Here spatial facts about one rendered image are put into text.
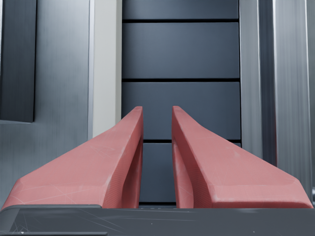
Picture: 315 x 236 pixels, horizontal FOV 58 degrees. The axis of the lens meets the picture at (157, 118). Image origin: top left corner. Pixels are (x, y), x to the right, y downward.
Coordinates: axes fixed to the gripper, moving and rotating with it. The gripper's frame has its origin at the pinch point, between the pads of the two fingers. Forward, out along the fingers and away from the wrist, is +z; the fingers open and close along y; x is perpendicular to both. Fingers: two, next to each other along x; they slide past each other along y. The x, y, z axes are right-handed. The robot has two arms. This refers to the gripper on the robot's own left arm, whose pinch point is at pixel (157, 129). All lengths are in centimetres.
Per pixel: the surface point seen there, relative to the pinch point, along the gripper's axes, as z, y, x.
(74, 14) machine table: 14.2, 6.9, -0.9
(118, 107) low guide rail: 3.0, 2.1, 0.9
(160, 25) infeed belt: 8.4, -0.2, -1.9
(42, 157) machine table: 6.9, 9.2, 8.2
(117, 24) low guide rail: 5.3, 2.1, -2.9
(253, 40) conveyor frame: 7.9, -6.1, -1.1
